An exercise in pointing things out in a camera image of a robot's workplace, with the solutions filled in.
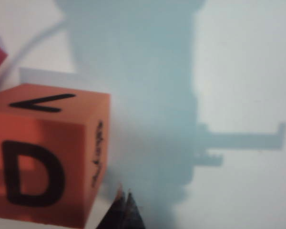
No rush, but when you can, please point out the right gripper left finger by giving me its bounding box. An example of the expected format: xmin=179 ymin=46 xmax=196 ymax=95
xmin=96 ymin=183 xmax=127 ymax=229

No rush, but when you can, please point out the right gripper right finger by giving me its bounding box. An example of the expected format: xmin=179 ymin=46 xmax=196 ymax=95
xmin=125 ymin=190 xmax=146 ymax=229

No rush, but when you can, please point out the orange block with number 2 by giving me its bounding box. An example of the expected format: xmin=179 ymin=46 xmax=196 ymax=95
xmin=0 ymin=83 xmax=112 ymax=229

